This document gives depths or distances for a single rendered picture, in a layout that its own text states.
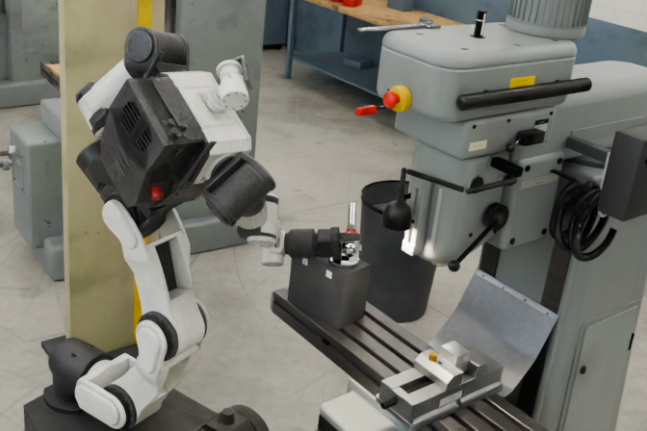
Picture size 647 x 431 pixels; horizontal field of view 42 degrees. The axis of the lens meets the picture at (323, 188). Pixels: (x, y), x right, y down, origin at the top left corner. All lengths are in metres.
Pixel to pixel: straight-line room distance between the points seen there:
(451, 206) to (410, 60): 0.39
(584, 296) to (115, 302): 2.17
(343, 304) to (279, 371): 1.50
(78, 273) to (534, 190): 2.16
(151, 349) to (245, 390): 1.55
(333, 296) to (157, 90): 0.87
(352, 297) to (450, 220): 0.56
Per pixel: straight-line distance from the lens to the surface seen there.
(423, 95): 1.89
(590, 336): 2.64
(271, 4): 9.50
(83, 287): 3.80
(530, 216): 2.28
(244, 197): 1.96
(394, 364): 2.45
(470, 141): 1.97
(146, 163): 1.97
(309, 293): 2.59
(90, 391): 2.65
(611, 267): 2.59
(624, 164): 2.10
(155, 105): 1.98
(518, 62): 2.00
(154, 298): 2.34
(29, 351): 4.14
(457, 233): 2.11
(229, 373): 3.95
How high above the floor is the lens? 2.29
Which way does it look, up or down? 23 degrees down
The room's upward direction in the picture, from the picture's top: 6 degrees clockwise
